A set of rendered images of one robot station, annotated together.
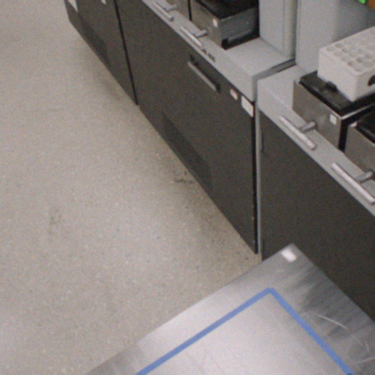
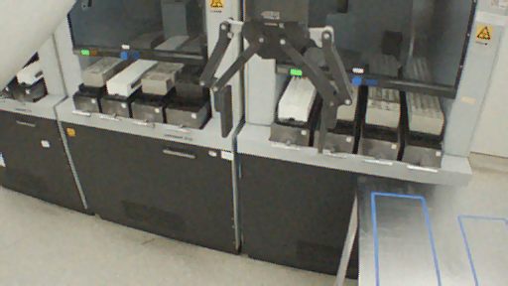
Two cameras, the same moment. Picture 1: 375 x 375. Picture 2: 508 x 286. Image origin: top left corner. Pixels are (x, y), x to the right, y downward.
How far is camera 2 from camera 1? 72 cm
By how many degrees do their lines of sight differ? 42
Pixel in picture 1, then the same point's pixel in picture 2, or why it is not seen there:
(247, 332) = (385, 209)
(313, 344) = (404, 198)
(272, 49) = not seen: hidden behind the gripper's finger
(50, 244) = not seen: outside the picture
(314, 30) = (260, 99)
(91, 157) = (72, 258)
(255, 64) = not seen: hidden behind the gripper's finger
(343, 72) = (299, 109)
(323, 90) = (290, 122)
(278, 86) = (250, 134)
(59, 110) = (22, 239)
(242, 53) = (212, 128)
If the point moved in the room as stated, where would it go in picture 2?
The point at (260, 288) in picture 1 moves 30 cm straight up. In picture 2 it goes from (369, 195) to (390, 91)
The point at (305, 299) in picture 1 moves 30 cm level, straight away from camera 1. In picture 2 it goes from (385, 188) to (315, 137)
